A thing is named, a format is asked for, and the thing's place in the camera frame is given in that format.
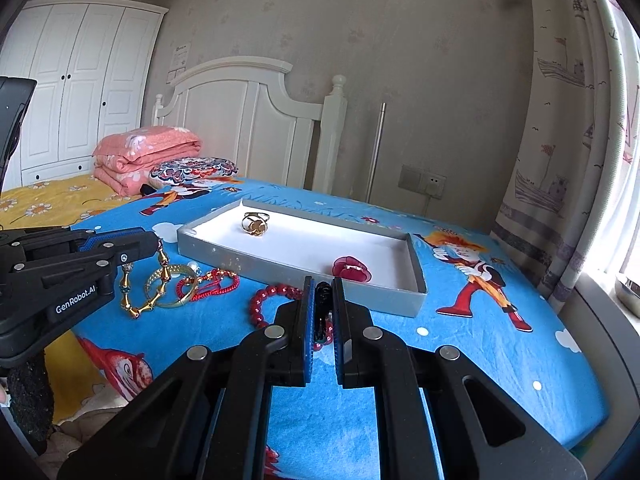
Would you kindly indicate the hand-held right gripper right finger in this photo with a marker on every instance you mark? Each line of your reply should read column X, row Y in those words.
column 338, row 330

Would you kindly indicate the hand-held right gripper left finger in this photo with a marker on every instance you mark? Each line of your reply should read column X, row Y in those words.
column 308, row 330

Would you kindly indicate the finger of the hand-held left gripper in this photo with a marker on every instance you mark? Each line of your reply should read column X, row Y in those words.
column 135, row 247
column 110, row 239

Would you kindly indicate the red petal flower ornament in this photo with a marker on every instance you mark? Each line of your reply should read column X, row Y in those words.
column 352, row 270

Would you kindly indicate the grey jewelry tray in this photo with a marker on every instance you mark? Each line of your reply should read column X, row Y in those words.
column 300, row 245

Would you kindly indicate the yellow floral bedsheet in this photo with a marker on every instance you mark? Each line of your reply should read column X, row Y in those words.
column 40, row 200

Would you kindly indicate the pink folded quilt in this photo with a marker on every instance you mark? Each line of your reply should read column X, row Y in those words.
column 145, row 152

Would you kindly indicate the patterned pillow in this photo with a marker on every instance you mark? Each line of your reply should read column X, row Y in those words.
column 195, row 170

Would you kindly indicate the white wardrobe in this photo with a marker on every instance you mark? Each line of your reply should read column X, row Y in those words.
column 85, row 85

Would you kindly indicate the blue cartoon bedsheet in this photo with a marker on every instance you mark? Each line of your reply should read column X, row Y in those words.
column 500, row 360

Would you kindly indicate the white bed headboard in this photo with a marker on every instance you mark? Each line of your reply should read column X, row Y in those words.
column 240, row 115

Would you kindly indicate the metal pole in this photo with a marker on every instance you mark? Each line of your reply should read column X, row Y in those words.
column 376, row 150

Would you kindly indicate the grey window sill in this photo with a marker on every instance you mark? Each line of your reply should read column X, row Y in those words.
column 600, row 340

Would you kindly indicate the metal bowl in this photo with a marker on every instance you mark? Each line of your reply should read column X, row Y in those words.
column 630, row 297

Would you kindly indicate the ship print curtain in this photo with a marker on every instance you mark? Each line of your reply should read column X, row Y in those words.
column 570, row 135

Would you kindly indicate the grey wall switch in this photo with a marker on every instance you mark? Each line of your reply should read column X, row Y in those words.
column 411, row 177

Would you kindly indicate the wall socket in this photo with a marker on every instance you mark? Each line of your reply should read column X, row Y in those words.
column 434, row 184

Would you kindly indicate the paper notice on wall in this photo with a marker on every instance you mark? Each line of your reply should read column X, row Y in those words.
column 181, row 57

